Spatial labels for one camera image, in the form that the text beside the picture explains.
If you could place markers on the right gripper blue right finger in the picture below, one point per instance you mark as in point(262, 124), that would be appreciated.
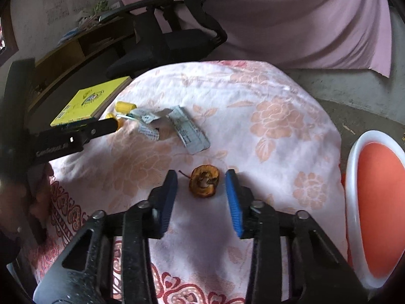
point(239, 200)

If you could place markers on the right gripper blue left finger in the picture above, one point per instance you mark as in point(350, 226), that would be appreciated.
point(162, 200)

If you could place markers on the brown apple slice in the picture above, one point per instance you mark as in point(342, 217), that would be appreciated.
point(203, 181)

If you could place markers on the person left hand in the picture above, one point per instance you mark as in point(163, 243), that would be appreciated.
point(25, 209)

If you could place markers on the grey blister wrapper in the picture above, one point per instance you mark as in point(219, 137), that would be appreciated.
point(192, 137)

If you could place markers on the yellow book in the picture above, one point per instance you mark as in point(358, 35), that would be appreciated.
point(90, 103)

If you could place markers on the torn white green tube box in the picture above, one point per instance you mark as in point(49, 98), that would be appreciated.
point(145, 118)

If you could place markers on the floral pink tablecloth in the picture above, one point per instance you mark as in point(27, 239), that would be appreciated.
point(258, 121)

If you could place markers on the wooden shelf desk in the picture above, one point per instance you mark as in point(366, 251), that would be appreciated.
point(61, 63)

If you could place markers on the red white plastic basin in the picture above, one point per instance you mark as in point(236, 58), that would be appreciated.
point(374, 190)

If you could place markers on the black office chair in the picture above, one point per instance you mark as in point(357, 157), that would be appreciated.
point(162, 40)

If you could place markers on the pink hanging cloth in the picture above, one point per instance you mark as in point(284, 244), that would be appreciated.
point(306, 34)

